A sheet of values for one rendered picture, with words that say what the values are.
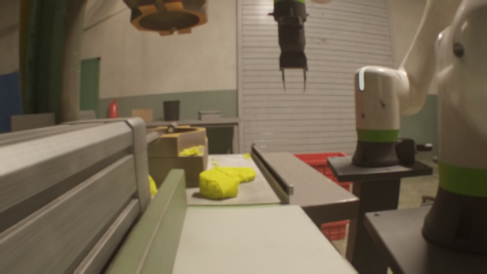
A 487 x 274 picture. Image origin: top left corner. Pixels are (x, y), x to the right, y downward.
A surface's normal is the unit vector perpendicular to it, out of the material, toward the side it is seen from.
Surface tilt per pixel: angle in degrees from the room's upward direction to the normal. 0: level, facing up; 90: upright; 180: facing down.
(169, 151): 90
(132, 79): 90
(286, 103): 90
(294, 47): 99
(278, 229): 0
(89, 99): 90
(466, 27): 76
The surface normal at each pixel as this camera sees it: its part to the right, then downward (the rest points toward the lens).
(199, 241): -0.02, -1.00
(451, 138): -0.98, 0.04
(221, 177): 0.16, -0.90
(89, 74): 0.11, 0.07
